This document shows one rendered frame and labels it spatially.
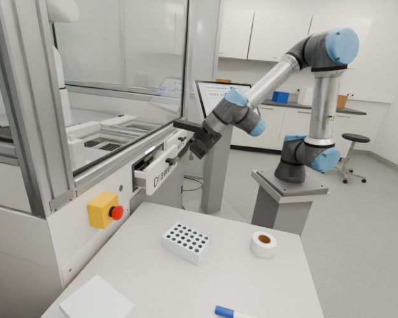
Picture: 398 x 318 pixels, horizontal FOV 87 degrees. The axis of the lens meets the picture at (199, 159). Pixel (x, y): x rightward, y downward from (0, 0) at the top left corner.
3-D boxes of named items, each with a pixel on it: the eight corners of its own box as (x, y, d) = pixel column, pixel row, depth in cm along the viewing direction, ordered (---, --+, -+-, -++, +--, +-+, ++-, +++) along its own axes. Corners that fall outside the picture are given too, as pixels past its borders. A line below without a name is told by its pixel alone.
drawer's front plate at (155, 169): (177, 166, 102) (177, 144, 97) (150, 196, 75) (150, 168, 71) (173, 165, 102) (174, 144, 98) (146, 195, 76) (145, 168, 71)
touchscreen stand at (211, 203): (247, 226, 190) (271, 113, 152) (204, 239, 170) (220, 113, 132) (218, 197, 231) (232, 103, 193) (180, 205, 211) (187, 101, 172)
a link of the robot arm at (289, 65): (299, 31, 89) (214, 110, 90) (319, 26, 79) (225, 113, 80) (309, 55, 94) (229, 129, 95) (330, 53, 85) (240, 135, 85)
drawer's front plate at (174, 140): (185, 145, 131) (186, 128, 127) (168, 162, 105) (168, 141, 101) (182, 145, 131) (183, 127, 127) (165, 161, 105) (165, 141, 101)
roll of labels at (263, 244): (272, 243, 67) (275, 234, 65) (274, 261, 60) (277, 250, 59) (250, 238, 68) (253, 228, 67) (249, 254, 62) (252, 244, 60)
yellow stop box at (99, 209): (122, 214, 61) (120, 194, 59) (106, 231, 55) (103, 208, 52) (106, 211, 62) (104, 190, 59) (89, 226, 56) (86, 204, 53)
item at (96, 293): (134, 310, 45) (134, 305, 44) (97, 351, 38) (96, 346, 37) (98, 278, 51) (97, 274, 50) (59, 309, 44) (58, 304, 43)
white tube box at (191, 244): (211, 246, 64) (212, 236, 62) (198, 265, 57) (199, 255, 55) (177, 229, 69) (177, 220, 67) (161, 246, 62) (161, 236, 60)
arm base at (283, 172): (291, 169, 119) (295, 153, 115) (311, 181, 105) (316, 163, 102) (268, 171, 115) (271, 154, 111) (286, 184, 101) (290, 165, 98)
